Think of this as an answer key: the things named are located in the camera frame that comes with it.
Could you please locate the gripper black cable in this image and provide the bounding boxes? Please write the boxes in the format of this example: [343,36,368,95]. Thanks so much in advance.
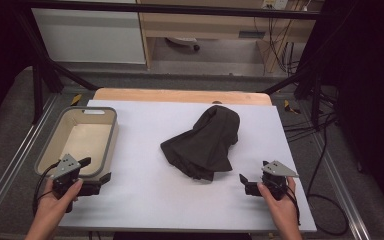
[281,184,302,226]
[31,159,63,216]

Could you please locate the aluminium floor rail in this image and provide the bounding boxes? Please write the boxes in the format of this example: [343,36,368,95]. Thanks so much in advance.
[312,132,372,240]
[0,94,60,228]

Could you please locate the white cabinet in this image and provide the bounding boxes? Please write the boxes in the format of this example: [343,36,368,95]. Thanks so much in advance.
[31,7,147,65]

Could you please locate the white table sheet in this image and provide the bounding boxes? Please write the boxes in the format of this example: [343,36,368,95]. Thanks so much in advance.
[58,99,318,233]

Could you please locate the dark cloth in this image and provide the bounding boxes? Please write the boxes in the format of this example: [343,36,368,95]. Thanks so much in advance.
[159,104,241,183]

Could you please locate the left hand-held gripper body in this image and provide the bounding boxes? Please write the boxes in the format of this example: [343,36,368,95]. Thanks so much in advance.
[51,153,84,214]

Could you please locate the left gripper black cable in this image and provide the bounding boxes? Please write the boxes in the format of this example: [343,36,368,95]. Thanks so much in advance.
[31,159,63,216]

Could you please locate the person's left hand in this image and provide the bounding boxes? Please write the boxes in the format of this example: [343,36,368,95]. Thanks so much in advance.
[41,177,85,219]

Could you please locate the white power strip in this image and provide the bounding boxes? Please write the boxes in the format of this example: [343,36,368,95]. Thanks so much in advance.
[261,0,290,11]

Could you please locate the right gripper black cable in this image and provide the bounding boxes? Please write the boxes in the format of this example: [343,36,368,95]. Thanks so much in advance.
[281,184,302,226]

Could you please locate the wooden table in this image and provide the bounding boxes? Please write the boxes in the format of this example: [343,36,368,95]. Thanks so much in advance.
[92,87,273,107]

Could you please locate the hanging black cables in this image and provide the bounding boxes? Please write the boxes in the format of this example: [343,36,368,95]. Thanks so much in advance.
[267,15,302,76]

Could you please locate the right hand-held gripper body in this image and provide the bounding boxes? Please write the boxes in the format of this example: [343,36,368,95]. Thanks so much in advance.
[260,160,300,202]

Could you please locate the wooden desk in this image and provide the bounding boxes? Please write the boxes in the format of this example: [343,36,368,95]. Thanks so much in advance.
[135,0,325,74]

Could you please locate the black metal crossbar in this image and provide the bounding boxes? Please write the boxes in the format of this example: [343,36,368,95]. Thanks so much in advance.
[19,0,322,21]

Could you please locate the person's right hand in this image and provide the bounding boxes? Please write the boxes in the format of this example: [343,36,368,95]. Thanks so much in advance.
[256,176,298,223]

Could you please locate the black floor cable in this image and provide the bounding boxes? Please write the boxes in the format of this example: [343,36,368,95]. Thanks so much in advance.
[305,113,350,237]

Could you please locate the white chair base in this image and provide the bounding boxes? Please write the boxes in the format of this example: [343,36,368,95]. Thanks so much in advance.
[165,36,201,52]

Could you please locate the black metal stand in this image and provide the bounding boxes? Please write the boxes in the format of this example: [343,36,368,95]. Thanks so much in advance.
[261,19,338,132]
[12,0,100,125]

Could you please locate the beige plastic bin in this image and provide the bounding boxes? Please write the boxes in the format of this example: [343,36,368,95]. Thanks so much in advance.
[33,105,120,180]

